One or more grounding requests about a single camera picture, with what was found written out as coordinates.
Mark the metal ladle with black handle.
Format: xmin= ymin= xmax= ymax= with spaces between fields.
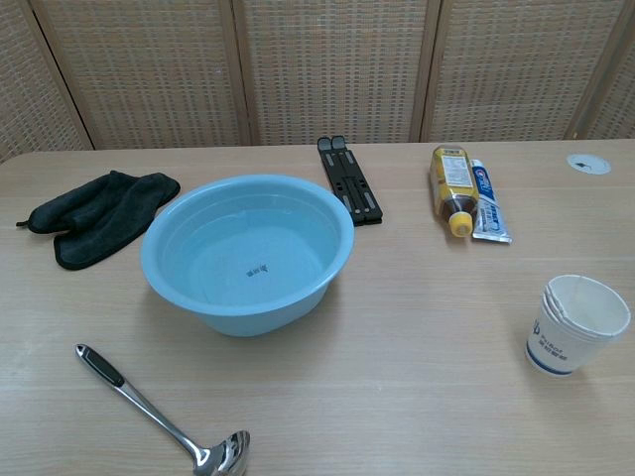
xmin=74 ymin=342 xmax=252 ymax=476

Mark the light blue plastic basin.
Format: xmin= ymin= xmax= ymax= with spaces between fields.
xmin=140 ymin=173 xmax=356 ymax=339

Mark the black folding stand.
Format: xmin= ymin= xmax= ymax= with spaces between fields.
xmin=317 ymin=135 xmax=385 ymax=228

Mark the yellow capped tea bottle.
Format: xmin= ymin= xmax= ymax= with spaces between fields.
xmin=429 ymin=144 xmax=481 ymax=239

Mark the wooden rattan folding screen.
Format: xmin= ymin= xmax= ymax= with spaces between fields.
xmin=0 ymin=0 xmax=635 ymax=165

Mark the white blue toothpaste tube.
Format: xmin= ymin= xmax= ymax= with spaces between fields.
xmin=468 ymin=158 xmax=514 ymax=246

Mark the black folded cloth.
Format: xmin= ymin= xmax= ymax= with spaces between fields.
xmin=15 ymin=170 xmax=182 ymax=272

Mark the white paper cup stack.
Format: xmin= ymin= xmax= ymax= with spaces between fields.
xmin=524 ymin=274 xmax=632 ymax=379

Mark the round grey table grommet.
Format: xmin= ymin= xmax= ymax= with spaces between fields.
xmin=566 ymin=153 xmax=612 ymax=176

